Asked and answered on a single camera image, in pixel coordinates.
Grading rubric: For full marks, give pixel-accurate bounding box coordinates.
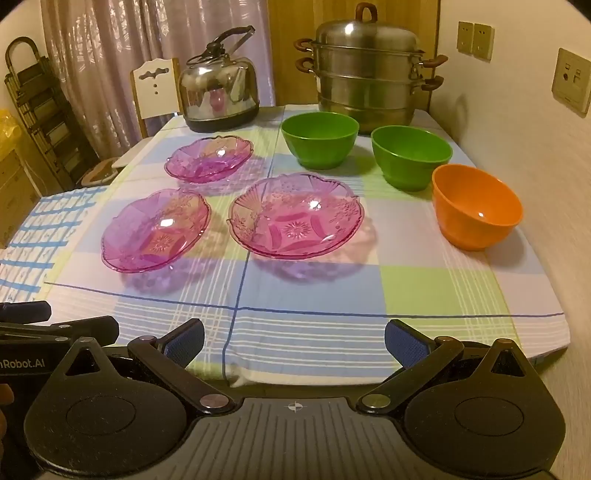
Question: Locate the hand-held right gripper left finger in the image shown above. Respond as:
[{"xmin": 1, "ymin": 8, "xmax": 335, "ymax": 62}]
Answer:
[{"xmin": 61, "ymin": 318, "xmax": 236, "ymax": 415}]

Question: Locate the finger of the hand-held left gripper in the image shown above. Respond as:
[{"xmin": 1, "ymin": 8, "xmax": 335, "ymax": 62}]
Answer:
[
  {"xmin": 0, "ymin": 316, "xmax": 119, "ymax": 346},
  {"xmin": 0, "ymin": 301, "xmax": 52, "ymax": 323}
]

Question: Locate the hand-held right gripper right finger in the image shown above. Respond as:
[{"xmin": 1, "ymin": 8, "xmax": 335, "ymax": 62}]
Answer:
[{"xmin": 355, "ymin": 318, "xmax": 536, "ymax": 415}]

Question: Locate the pink round glass plate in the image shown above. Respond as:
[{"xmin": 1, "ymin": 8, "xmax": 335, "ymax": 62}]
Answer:
[{"xmin": 101, "ymin": 188, "xmax": 212, "ymax": 274}]

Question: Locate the orange plastic bowl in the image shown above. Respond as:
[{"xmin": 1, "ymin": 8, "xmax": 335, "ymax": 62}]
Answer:
[{"xmin": 431, "ymin": 164, "xmax": 524, "ymax": 251}]

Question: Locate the large pink scalloped glass plate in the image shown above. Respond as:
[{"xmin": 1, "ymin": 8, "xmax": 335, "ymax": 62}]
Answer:
[{"xmin": 226, "ymin": 172, "xmax": 366, "ymax": 260}]

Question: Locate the green plastic bowl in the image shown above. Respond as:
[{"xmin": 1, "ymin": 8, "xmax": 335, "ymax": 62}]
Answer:
[
  {"xmin": 281, "ymin": 112, "xmax": 360, "ymax": 169},
  {"xmin": 371, "ymin": 125, "xmax": 454, "ymax": 192}
]

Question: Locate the person's left hand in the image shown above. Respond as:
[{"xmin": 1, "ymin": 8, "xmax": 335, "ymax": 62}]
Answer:
[{"xmin": 0, "ymin": 383, "xmax": 16, "ymax": 440}]

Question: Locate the blue white patterned cloth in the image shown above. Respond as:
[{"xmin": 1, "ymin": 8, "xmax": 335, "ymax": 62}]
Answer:
[{"xmin": 0, "ymin": 185, "xmax": 110, "ymax": 306}]

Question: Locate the cardboard box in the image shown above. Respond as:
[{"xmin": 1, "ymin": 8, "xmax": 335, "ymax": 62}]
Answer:
[{"xmin": 0, "ymin": 142, "xmax": 43, "ymax": 250}]

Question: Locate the yellow plastic bag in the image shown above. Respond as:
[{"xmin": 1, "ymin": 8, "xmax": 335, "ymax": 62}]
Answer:
[{"xmin": 0, "ymin": 108, "xmax": 25, "ymax": 154}]

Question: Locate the white wooden chair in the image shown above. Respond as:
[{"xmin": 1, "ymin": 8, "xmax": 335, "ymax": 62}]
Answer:
[{"xmin": 111, "ymin": 58, "xmax": 185, "ymax": 171}]

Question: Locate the stainless steel kettle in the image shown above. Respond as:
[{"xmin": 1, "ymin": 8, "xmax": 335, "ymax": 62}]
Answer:
[{"xmin": 178, "ymin": 25, "xmax": 260, "ymax": 134}]

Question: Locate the pale patterned curtain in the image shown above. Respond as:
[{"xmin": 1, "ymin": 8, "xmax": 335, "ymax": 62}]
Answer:
[{"xmin": 39, "ymin": 0, "xmax": 274, "ymax": 160}]

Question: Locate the stainless steel steamer pot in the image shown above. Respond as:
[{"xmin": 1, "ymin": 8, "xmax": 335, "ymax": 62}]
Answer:
[{"xmin": 294, "ymin": 2, "xmax": 450, "ymax": 134}]

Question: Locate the wooden door panel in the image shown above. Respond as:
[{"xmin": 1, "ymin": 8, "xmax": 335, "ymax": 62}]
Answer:
[{"xmin": 268, "ymin": 0, "xmax": 445, "ymax": 112}]

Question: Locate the large beige wall socket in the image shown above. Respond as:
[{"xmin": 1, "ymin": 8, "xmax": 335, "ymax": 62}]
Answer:
[{"xmin": 551, "ymin": 47, "xmax": 591, "ymax": 117}]

